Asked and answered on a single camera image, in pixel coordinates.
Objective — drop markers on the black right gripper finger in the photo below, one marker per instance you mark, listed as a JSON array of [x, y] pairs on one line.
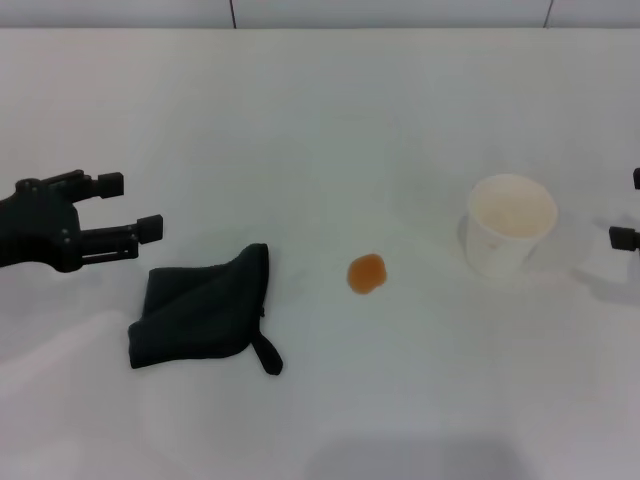
[[625, 238], [637, 179]]

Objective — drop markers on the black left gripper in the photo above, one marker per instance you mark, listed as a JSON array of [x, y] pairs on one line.
[[40, 230]]

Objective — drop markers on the white paper cup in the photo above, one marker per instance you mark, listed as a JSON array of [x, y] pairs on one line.
[[500, 250]]

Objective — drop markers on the dark blue rag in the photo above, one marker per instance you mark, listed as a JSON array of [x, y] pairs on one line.
[[200, 310]]

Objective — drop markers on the brown liquid stain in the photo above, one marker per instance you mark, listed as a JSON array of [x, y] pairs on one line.
[[367, 274]]

